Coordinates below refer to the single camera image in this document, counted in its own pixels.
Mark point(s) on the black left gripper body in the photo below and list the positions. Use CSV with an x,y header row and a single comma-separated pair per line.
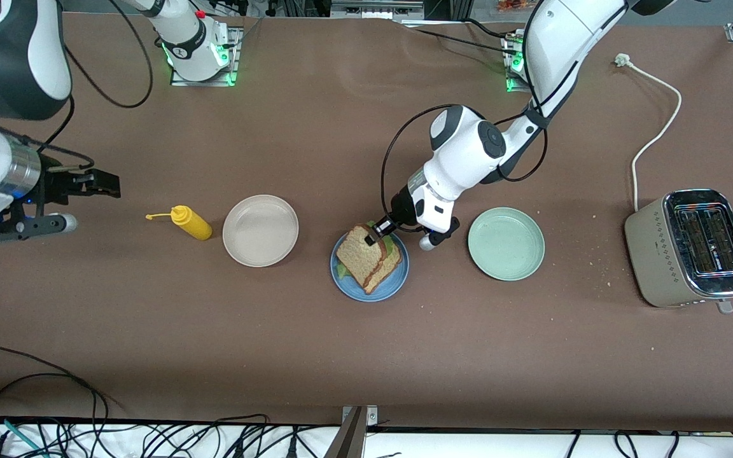
x,y
400,210

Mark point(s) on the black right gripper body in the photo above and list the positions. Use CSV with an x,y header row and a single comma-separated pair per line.
x,y
56,184

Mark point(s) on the brown bread slice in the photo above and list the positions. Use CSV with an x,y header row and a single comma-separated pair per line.
x,y
357,254
389,267

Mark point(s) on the green lettuce leaf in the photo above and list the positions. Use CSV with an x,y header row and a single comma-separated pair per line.
x,y
342,270

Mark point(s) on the yellow mustard squeeze bottle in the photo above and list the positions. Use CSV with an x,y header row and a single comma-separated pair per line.
x,y
195,227

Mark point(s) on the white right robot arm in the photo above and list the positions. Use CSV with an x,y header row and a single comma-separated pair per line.
x,y
16,57

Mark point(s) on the blue round plate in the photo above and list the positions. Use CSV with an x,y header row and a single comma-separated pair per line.
x,y
349,291

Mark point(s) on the mint green round plate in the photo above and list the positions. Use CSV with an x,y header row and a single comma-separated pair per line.
x,y
506,244

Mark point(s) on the beige round plate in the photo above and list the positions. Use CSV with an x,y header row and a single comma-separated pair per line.
x,y
260,231

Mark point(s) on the grey metal box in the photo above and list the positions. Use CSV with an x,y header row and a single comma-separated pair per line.
x,y
376,7

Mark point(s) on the dark metal pole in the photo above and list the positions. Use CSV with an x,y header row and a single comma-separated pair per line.
x,y
347,442

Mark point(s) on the orange packet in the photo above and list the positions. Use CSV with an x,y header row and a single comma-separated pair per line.
x,y
513,5

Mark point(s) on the white sheet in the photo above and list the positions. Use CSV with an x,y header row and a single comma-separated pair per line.
x,y
468,448

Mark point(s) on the beige chrome toaster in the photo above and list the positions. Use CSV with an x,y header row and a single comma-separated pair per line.
x,y
656,254

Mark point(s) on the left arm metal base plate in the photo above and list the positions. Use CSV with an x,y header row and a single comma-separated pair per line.
x,y
511,86

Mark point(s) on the small metal bracket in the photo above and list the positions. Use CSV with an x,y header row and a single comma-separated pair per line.
x,y
371,415

